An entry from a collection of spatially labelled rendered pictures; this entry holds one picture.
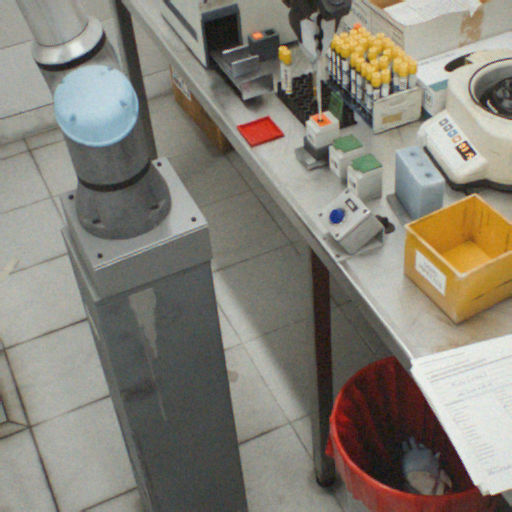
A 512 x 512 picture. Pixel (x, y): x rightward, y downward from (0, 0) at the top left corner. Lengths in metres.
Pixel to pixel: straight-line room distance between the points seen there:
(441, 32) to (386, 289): 0.59
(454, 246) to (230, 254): 1.39
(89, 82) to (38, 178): 1.88
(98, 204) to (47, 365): 1.22
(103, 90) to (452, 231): 0.57
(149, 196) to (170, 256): 0.10
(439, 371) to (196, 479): 0.75
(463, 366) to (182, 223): 0.48
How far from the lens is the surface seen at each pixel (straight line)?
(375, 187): 1.55
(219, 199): 2.98
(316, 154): 1.63
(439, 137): 1.64
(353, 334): 2.52
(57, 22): 1.39
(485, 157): 1.57
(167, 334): 1.56
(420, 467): 2.00
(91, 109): 1.32
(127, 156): 1.35
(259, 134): 1.73
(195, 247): 1.44
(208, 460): 1.86
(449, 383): 1.27
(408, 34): 1.76
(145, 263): 1.43
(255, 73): 1.83
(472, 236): 1.48
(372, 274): 1.43
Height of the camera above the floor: 1.88
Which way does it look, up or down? 43 degrees down
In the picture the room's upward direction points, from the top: 6 degrees counter-clockwise
